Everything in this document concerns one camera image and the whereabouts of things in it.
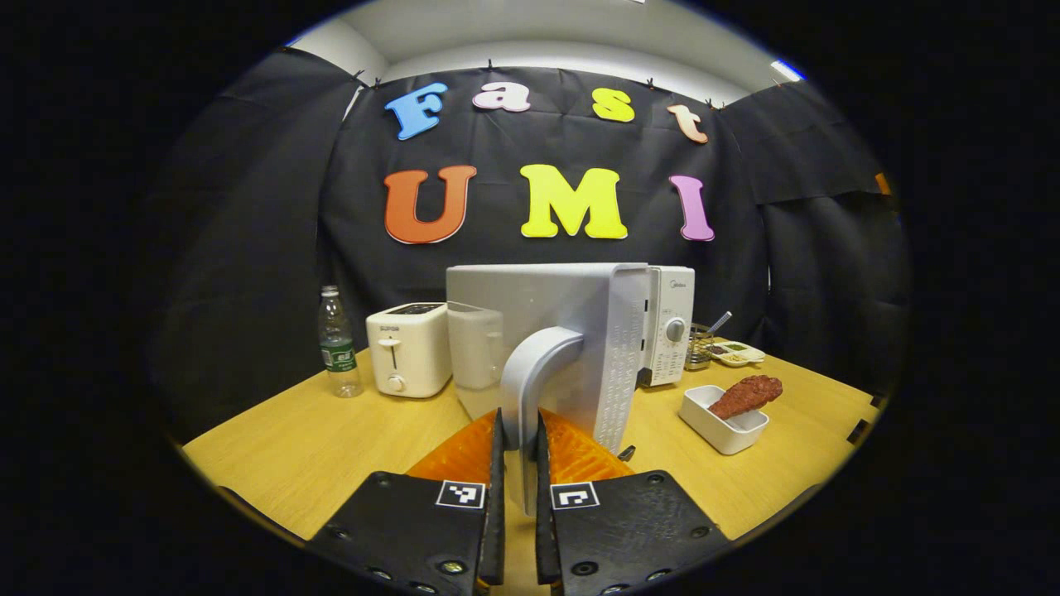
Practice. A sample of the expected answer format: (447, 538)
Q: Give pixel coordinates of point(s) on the reddish brown meat piece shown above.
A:
(745, 395)

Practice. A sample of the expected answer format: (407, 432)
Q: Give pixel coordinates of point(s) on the clear plastic water bottle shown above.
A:
(338, 348)

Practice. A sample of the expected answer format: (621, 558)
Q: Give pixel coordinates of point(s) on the white divided bean tray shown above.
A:
(737, 353)

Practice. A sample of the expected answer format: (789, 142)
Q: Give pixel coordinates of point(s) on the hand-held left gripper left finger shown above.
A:
(495, 513)

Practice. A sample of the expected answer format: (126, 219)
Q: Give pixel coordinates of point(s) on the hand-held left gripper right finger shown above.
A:
(545, 513)

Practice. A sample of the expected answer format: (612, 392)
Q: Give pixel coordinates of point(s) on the small ceiling light panel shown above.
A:
(787, 70)

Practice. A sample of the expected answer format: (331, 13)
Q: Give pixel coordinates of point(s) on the white microwave oven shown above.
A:
(563, 306)

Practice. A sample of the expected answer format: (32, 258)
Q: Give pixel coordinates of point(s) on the white toaster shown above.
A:
(410, 348)

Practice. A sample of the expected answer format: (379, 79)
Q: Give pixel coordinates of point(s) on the white rectangular container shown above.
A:
(720, 430)

